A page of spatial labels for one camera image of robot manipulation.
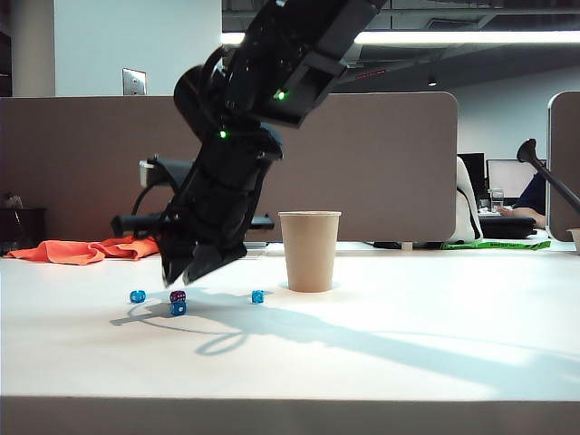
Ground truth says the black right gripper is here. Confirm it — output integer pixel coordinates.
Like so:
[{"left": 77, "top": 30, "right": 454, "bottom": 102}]
[{"left": 111, "top": 124, "right": 285, "bottom": 288}]

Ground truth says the brown paper cup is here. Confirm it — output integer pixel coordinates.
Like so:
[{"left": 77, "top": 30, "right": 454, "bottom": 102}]
[{"left": 277, "top": 210, "right": 343, "bottom": 294}]

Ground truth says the orange cloth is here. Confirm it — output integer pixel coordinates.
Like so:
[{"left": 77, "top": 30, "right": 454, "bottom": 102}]
[{"left": 4, "top": 233, "right": 162, "bottom": 266}]

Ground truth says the black box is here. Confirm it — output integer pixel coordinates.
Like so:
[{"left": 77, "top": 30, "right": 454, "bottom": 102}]
[{"left": 0, "top": 207, "right": 48, "bottom": 256}]

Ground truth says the wide brown desk divider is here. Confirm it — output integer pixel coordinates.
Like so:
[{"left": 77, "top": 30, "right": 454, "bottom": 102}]
[{"left": 0, "top": 92, "right": 459, "bottom": 252}]

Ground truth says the dark desktop computer monitor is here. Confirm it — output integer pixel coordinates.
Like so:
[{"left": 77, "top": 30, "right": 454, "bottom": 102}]
[{"left": 457, "top": 152, "right": 487, "bottom": 201}]

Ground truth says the black zip case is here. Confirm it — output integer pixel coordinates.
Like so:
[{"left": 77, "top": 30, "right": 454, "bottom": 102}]
[{"left": 478, "top": 216, "right": 538, "bottom": 240}]

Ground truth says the wide desktop computer monitor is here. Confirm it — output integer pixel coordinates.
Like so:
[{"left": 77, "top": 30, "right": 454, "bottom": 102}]
[{"left": 486, "top": 159, "right": 547, "bottom": 199}]

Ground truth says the long ceiling light strip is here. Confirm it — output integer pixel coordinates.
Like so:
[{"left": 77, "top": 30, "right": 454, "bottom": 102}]
[{"left": 221, "top": 30, "right": 580, "bottom": 46}]

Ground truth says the seated person in blue shirt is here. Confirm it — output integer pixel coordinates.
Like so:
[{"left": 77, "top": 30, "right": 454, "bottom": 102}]
[{"left": 498, "top": 171, "right": 549, "bottom": 228}]

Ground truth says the black stand rod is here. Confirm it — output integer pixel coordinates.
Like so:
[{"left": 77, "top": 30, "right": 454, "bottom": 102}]
[{"left": 516, "top": 138, "right": 580, "bottom": 210}]

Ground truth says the narrow brown desk divider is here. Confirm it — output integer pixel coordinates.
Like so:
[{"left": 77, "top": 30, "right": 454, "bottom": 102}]
[{"left": 546, "top": 90, "right": 580, "bottom": 243}]

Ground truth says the black camera cable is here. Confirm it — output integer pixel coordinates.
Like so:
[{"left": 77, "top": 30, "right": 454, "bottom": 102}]
[{"left": 130, "top": 182, "right": 154, "bottom": 218}]

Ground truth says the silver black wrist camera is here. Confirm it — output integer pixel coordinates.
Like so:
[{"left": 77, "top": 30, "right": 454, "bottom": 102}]
[{"left": 138, "top": 155, "right": 197, "bottom": 188}]

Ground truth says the metal wall outlet plate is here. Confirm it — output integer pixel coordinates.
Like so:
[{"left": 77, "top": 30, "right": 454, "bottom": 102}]
[{"left": 121, "top": 67, "right": 148, "bottom": 97}]

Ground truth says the white bag with black strap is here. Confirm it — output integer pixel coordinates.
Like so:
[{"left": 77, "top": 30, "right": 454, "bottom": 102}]
[{"left": 446, "top": 156, "right": 484, "bottom": 247}]

